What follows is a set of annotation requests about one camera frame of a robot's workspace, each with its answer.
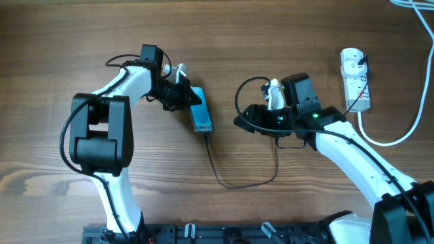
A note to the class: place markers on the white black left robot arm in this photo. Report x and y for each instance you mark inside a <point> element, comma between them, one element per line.
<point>97,138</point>

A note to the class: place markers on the white charger plug adapter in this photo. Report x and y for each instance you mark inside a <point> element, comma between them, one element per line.
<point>351,69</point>

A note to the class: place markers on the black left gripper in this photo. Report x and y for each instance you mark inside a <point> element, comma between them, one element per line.
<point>185,93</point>

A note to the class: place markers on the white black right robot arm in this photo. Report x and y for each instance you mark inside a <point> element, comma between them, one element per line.
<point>402,207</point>

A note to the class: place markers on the white power strip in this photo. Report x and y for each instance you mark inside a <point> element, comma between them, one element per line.
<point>356,91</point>

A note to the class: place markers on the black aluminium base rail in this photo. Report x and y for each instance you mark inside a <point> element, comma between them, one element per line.
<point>299,232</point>

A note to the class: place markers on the Galaxy S25 smartphone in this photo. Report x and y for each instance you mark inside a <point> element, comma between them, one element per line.
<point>200,114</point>

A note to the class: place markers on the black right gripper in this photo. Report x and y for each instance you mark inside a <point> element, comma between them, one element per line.
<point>263,110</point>

